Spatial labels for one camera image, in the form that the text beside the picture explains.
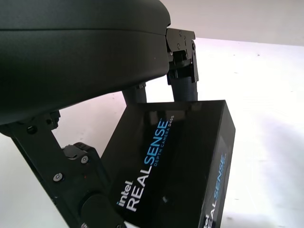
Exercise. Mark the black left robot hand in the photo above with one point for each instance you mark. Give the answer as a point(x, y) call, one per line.
point(83, 59)

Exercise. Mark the black RealSense box lid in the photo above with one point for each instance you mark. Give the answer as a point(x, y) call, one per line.
point(180, 154)

